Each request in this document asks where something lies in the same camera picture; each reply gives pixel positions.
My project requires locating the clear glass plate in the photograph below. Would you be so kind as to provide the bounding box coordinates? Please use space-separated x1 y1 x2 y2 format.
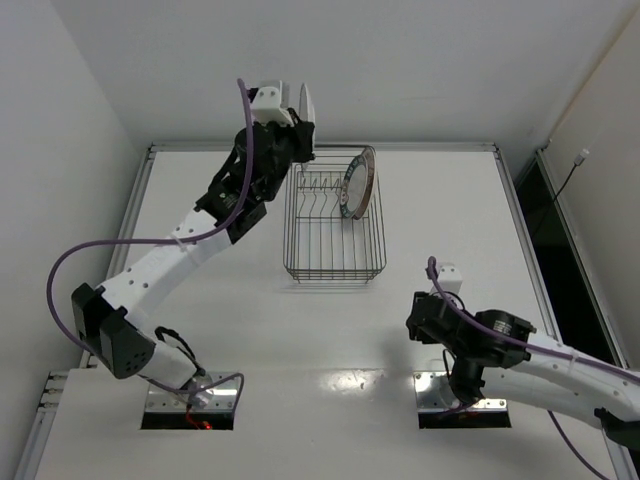
298 83 316 123

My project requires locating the orange sunburst white plate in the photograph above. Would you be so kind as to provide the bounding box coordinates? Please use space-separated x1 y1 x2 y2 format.
356 146 377 219

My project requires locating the green rimmed white plate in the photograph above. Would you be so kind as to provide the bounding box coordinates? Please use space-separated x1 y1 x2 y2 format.
339 152 367 219

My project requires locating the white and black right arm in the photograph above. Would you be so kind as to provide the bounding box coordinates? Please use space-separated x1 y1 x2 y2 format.
406 292 639 450

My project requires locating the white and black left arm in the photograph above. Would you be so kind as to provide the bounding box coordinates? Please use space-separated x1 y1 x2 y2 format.
71 109 315 391

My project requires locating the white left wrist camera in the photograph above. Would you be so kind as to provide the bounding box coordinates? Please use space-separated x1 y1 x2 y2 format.
249 80 293 126

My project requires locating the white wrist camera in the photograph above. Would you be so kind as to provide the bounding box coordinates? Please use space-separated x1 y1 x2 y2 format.
249 80 293 126
436 262 463 295

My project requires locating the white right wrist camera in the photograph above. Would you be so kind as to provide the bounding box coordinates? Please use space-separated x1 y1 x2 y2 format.
436 262 463 295

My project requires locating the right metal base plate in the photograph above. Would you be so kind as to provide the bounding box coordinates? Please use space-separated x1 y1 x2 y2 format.
413 370 508 414

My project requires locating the metal base plate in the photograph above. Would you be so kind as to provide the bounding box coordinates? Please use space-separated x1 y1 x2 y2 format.
413 370 508 414
145 371 244 414

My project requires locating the grey wire dish rack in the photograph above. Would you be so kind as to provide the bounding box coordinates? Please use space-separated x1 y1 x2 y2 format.
283 145 387 287

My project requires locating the black wall cable with plug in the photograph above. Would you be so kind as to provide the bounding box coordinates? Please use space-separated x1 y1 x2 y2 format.
552 147 591 201

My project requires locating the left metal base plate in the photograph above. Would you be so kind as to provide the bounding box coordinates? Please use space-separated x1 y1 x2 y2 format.
145 371 244 414

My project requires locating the aluminium table frame rail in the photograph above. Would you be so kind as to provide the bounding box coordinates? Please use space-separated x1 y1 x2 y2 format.
14 142 640 480

